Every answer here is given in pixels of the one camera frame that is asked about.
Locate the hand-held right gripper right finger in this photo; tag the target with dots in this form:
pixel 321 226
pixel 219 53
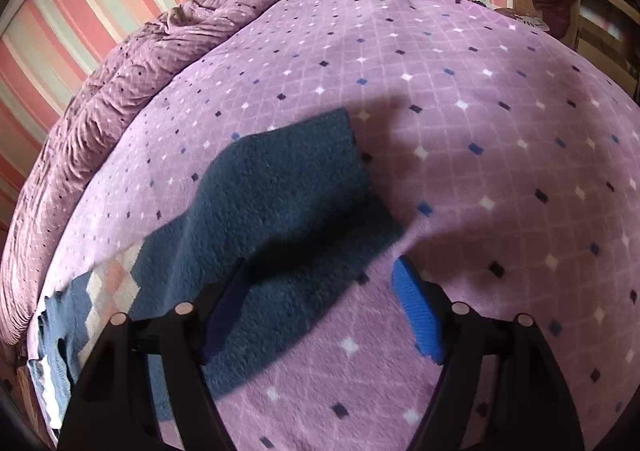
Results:
pixel 415 306

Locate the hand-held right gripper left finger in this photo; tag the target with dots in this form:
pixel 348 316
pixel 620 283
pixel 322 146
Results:
pixel 226 311

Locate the blue argyle knit sweater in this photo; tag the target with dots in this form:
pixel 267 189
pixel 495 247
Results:
pixel 300 191

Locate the purple diamond-print blanket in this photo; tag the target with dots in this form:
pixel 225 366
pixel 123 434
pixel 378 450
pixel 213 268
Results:
pixel 500 131

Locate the purple dotted quilt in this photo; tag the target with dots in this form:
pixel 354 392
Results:
pixel 125 71

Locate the patterned cloth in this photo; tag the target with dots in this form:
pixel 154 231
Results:
pixel 525 21

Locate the wooden shelf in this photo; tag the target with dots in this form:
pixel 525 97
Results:
pixel 600 31

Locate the wooden bed frame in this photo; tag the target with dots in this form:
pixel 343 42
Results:
pixel 20 396

